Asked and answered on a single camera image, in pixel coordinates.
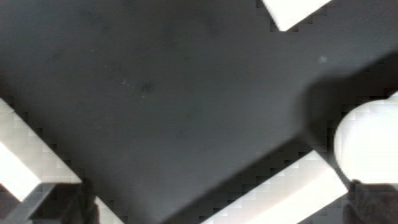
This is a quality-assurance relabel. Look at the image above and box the white front barrier wall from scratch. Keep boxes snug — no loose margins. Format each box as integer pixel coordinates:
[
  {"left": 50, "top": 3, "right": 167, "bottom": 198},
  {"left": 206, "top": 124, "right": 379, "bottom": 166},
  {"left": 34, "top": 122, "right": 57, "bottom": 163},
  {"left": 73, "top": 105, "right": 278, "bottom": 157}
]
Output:
[{"left": 201, "top": 151, "right": 349, "bottom": 224}]

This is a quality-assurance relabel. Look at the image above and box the white left barrier wall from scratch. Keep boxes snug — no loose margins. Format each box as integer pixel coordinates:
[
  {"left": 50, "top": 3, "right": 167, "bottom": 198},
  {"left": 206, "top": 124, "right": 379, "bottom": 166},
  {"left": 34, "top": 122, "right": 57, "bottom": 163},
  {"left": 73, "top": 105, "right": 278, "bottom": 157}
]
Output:
[{"left": 0, "top": 99, "right": 82, "bottom": 201}]

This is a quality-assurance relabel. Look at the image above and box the white marker sheet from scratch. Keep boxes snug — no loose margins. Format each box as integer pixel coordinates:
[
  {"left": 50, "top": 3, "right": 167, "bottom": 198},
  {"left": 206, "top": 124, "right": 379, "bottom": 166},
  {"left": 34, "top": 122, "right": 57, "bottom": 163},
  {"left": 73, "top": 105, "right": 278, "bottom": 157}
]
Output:
[{"left": 262, "top": 0, "right": 331, "bottom": 31}]

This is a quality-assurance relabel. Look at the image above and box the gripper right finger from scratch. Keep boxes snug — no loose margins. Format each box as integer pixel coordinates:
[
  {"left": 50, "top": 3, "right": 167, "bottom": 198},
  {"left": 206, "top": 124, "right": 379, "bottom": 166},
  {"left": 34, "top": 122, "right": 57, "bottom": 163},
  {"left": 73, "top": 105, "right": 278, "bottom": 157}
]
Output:
[{"left": 345, "top": 180, "right": 398, "bottom": 224}]

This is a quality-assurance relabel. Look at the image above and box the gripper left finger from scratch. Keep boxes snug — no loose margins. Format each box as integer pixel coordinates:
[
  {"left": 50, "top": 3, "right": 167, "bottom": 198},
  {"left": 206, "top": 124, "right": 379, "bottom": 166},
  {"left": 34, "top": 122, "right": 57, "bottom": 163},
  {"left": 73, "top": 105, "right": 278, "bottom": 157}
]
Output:
[{"left": 0, "top": 182, "right": 96, "bottom": 224}]

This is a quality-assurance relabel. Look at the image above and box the white barrier wall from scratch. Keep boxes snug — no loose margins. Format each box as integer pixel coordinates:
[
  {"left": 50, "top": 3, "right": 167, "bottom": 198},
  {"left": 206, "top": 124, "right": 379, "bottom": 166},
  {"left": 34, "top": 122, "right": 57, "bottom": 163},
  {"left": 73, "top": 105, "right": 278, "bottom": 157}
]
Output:
[
  {"left": 0, "top": 99, "right": 82, "bottom": 201},
  {"left": 201, "top": 151, "right": 349, "bottom": 224}
]

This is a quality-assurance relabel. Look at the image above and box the white lamp bulb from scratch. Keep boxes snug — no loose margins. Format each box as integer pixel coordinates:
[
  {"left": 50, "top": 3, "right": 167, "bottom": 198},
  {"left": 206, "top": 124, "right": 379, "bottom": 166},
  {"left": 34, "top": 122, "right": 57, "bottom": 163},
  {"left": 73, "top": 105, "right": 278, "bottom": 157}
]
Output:
[{"left": 334, "top": 92, "right": 398, "bottom": 184}]

